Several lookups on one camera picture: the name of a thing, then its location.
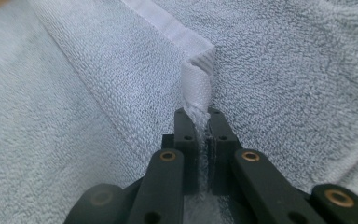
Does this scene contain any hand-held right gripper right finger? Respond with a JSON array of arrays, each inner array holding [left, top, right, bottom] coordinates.
[[206, 107, 244, 196]]

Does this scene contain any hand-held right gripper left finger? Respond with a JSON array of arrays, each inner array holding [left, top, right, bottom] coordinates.
[[161, 107, 200, 196]]

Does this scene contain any light blue towel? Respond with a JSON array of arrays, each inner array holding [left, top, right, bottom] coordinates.
[[0, 0, 358, 224]]

